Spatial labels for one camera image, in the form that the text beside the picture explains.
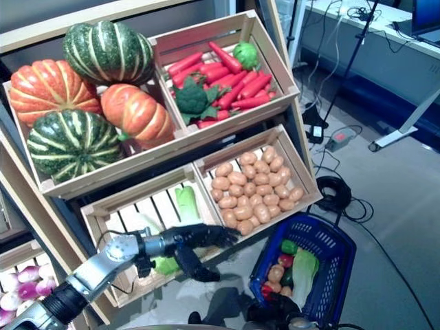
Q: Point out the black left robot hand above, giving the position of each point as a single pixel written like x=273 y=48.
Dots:
x=192 y=235

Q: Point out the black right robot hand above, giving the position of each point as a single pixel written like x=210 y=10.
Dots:
x=275 y=307

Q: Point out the blue plastic shopping basket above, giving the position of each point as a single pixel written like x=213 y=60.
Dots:
x=331 y=247

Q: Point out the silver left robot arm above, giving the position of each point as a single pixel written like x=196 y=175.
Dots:
x=117 y=252

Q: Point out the red bell pepper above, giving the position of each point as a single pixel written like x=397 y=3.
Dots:
x=266 y=290

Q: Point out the brown potato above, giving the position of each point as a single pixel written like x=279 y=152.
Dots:
x=220 y=183
x=229 y=217
x=248 y=159
x=236 y=190
x=254 y=221
x=273 y=286
x=245 y=227
x=286 y=291
x=282 y=191
x=261 y=213
x=284 y=175
x=264 y=189
x=224 y=169
x=274 y=210
x=249 y=171
x=261 y=179
x=244 y=201
x=237 y=178
x=271 y=199
x=217 y=195
x=256 y=200
x=227 y=202
x=276 y=271
x=286 y=205
x=296 y=194
x=261 y=166
x=276 y=163
x=249 y=189
x=269 y=154
x=275 y=179
x=243 y=212

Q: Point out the dark green bell pepper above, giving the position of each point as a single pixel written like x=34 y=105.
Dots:
x=287 y=278

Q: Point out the light green napa cabbage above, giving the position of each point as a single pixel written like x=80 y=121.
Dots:
x=187 y=203
x=304 y=275
x=166 y=265

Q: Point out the red tomato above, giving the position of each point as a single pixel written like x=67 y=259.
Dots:
x=286 y=260

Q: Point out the bright green bell pepper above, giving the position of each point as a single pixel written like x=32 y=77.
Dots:
x=288 y=246

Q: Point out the wooden cabbage crate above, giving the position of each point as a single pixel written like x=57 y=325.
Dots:
x=137 y=190

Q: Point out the wooden pumpkin crate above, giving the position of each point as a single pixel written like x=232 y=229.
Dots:
x=113 y=172

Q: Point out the red orange carrot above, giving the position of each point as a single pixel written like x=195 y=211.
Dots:
x=223 y=115
x=187 y=75
x=237 y=88
x=206 y=124
x=185 y=63
x=251 y=102
x=225 y=56
x=256 y=86
x=216 y=74
x=227 y=80
x=211 y=66

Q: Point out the wooden potato crate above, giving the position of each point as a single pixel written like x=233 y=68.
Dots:
x=306 y=178

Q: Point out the wooden carrot crate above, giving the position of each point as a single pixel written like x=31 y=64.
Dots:
x=240 y=115

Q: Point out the small orange pumpkin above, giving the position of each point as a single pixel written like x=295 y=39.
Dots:
x=137 y=113

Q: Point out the dark green broccoli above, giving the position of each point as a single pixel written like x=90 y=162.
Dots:
x=190 y=98

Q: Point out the green striped pumpkin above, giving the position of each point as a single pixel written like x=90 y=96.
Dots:
x=106 y=51
x=72 y=144

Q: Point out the purple white turnip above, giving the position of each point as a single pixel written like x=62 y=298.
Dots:
x=29 y=275
x=7 y=316
x=46 y=286
x=27 y=290
x=8 y=281
x=10 y=301

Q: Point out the black power adapter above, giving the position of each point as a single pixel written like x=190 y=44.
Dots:
x=316 y=134

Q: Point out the wooden turnip crate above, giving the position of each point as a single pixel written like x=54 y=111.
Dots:
x=20 y=252

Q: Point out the light green lettuce head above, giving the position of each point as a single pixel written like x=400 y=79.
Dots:
x=245 y=55

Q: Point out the large orange pumpkin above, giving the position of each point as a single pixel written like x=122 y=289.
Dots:
x=44 y=89

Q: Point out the black pole stand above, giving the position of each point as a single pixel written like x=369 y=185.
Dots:
x=357 y=44

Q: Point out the white office desk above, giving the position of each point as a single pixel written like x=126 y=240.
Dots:
x=395 y=65

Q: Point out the dark laptop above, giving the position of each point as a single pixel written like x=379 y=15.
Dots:
x=428 y=17

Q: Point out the wooden display shelf frame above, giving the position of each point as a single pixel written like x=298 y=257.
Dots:
x=31 y=206

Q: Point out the grey power strip red switch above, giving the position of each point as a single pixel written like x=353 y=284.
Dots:
x=338 y=139

